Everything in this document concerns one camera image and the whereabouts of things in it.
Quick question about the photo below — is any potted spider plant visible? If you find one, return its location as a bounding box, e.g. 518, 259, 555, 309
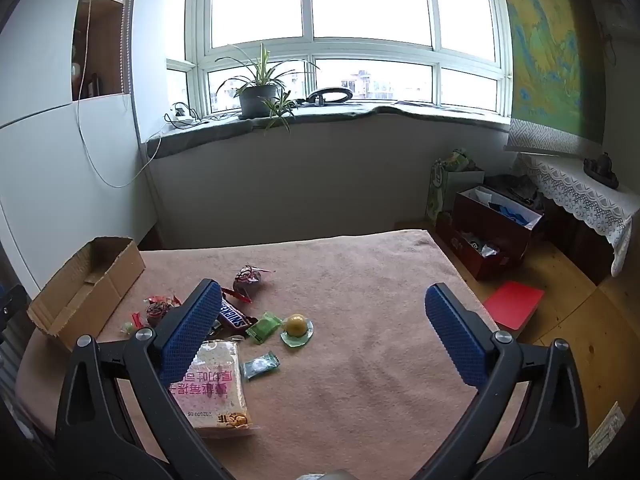
215, 42, 321, 133

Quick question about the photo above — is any white printed label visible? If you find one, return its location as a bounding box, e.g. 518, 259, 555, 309
587, 402, 628, 453

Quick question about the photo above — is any small green candy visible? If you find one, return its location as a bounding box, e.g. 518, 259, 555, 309
119, 312, 146, 336

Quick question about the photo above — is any grey sill cloth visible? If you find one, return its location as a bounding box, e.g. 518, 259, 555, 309
145, 101, 511, 158

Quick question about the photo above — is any green paper bag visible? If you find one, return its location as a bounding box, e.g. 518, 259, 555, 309
426, 149, 486, 223

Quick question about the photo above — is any dark metal ornament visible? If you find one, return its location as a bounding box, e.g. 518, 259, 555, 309
583, 151, 621, 191

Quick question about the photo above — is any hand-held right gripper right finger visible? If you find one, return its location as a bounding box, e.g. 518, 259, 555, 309
425, 282, 593, 480

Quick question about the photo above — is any white slatted panel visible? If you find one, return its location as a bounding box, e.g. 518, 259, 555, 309
0, 335, 31, 411

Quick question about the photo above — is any green snack packet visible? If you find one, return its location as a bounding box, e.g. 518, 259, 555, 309
245, 311, 284, 346

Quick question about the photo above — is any dark wooden cabinet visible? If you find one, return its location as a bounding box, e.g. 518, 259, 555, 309
540, 195, 616, 286

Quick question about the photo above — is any tall dark red box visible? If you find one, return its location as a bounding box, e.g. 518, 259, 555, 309
452, 186, 545, 266

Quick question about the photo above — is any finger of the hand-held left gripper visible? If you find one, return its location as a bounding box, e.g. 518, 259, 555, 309
0, 285, 26, 333

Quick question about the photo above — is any cardboard box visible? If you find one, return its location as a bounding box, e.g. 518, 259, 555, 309
26, 236, 147, 355

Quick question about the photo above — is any sliced bread packet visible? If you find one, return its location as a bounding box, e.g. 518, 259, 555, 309
170, 338, 261, 438

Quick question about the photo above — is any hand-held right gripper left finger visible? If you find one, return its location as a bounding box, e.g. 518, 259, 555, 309
55, 278, 226, 480

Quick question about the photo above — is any white power strip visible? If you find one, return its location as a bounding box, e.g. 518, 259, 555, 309
165, 102, 201, 128

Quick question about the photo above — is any white framed window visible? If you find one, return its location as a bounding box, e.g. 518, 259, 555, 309
165, 0, 513, 121

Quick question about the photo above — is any low dark red box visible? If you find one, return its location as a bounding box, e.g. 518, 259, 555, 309
435, 212, 511, 281

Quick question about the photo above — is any wooden shelf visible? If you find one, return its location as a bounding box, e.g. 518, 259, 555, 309
70, 0, 133, 101

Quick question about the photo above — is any white cable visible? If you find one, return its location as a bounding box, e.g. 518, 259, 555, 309
75, 0, 163, 188

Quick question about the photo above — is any landscape scroll painting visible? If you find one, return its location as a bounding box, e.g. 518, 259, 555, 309
500, 0, 608, 156

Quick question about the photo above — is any brown chocolate bar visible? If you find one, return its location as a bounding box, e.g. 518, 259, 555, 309
215, 297, 259, 338

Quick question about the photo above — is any yellow jelly cup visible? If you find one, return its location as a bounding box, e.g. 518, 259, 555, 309
280, 313, 317, 348

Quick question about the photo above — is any teal candy packet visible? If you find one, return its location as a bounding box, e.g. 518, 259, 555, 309
240, 351, 281, 381

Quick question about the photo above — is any black ring light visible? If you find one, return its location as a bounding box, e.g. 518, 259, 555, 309
306, 89, 354, 107

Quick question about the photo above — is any red-wrapped dark cake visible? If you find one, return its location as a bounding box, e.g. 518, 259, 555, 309
233, 262, 276, 298
142, 294, 183, 328

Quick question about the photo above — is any dark grey cloth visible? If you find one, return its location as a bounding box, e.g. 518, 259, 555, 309
485, 174, 543, 211

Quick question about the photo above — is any white wardrobe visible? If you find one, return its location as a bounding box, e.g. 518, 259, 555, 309
0, 0, 166, 301

